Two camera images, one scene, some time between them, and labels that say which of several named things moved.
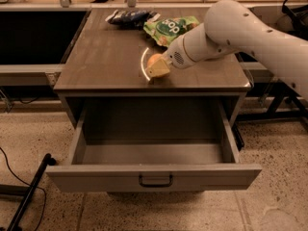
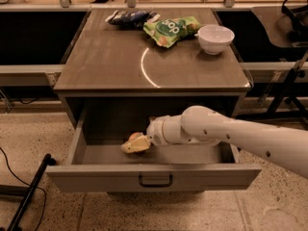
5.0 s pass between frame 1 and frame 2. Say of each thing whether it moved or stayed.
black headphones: stayed
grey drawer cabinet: stayed
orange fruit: moved
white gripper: moved
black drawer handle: stayed
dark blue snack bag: stayed
